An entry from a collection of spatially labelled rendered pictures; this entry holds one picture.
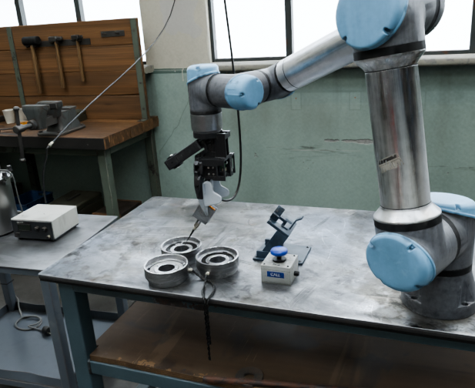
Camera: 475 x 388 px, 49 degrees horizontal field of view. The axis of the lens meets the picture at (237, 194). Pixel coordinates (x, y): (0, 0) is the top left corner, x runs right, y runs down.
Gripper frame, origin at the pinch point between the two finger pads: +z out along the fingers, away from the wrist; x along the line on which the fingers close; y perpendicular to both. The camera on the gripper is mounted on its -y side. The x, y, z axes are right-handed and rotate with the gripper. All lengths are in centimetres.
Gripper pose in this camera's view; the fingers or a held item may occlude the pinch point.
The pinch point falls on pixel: (206, 208)
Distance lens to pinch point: 131.4
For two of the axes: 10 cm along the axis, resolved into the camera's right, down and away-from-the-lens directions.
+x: 3.4, -3.3, 8.8
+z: 0.7, 9.4, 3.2
